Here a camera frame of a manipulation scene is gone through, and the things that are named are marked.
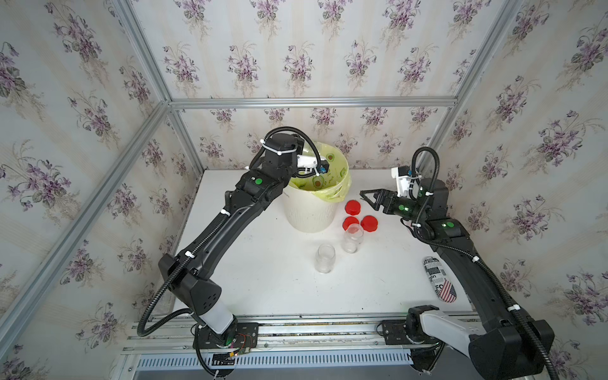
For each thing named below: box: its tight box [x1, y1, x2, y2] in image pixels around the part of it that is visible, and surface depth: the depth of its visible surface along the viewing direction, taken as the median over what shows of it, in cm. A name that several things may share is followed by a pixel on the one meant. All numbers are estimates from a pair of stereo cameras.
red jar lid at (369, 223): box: [360, 215, 379, 233], surface depth 100 cm
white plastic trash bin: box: [282, 185, 339, 233], surface depth 100 cm
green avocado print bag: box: [288, 141, 351, 203], surface depth 87 cm
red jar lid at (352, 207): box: [344, 199, 361, 216], surface depth 106 cm
